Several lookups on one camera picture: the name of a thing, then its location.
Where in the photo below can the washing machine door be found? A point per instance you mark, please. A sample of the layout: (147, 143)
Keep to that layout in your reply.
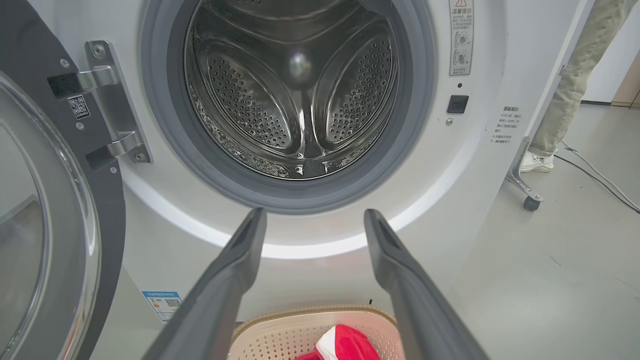
(50, 250)

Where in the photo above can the cream perforated laundry basket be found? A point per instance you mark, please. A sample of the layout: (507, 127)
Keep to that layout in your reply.
(280, 340)

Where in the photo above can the perforated stainless steel drum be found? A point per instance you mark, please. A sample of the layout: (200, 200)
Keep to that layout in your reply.
(250, 100)

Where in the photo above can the blue energy label sticker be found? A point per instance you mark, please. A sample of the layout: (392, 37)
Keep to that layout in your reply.
(162, 306)

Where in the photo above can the white warning sticker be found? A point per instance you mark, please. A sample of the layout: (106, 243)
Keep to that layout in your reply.
(461, 40)

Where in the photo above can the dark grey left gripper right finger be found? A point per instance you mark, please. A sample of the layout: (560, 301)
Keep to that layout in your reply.
(415, 310)

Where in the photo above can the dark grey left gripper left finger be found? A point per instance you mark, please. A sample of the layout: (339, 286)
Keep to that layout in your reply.
(220, 300)

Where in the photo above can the beige wooden furniture panel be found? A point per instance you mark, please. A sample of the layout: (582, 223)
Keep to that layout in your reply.
(627, 87)

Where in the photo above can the beige trouser leg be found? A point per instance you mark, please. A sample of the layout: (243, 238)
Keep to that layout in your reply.
(570, 90)

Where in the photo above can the white sneaker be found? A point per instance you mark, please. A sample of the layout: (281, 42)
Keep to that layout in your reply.
(537, 162)

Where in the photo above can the small black text label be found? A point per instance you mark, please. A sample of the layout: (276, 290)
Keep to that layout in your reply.
(506, 125)

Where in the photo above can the grey metal frame leg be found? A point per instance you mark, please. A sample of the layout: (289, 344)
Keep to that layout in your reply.
(520, 180)

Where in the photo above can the white front-load washing machine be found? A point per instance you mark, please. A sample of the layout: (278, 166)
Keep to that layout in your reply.
(450, 200)

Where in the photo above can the small QR code sticker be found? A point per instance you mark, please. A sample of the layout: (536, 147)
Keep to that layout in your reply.
(79, 107)

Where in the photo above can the black caster wheel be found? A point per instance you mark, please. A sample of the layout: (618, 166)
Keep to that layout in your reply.
(531, 203)

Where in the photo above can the silver metal door hinge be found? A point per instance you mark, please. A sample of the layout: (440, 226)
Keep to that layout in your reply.
(112, 100)

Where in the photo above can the red and white garment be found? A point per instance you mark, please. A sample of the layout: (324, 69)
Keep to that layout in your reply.
(350, 345)

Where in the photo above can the black door latch socket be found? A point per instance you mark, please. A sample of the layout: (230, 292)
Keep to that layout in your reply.
(457, 104)

